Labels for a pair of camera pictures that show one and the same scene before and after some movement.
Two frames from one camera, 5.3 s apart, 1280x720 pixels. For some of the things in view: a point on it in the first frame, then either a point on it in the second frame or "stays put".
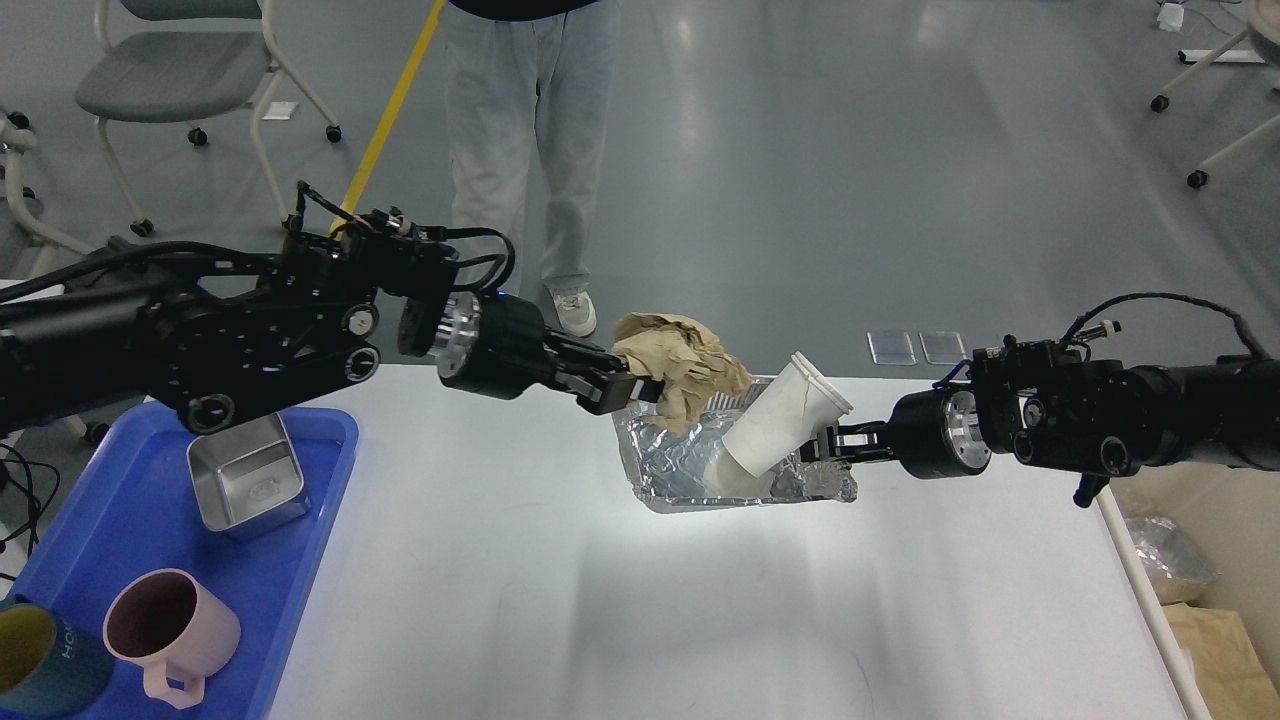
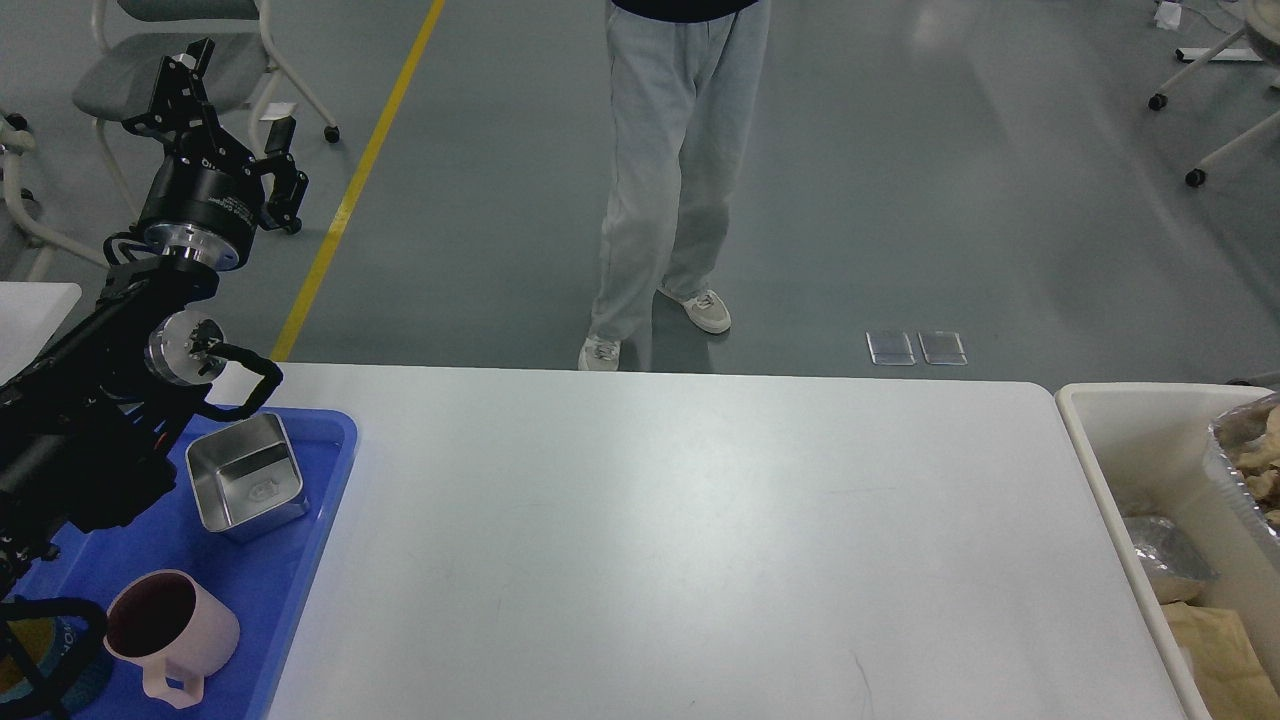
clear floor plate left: x=892 y=348 stays put
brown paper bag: x=1231 y=679 stays put
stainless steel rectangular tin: x=247 y=475 stays put
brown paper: x=696 y=367 -> x=1259 y=463
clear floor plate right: x=943 y=347 stays put
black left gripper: x=496 y=346 -> x=205 y=201
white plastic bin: x=1233 y=514 stays put
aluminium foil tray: x=689 y=471 -> x=1229 y=481
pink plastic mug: x=166 y=621 stays put
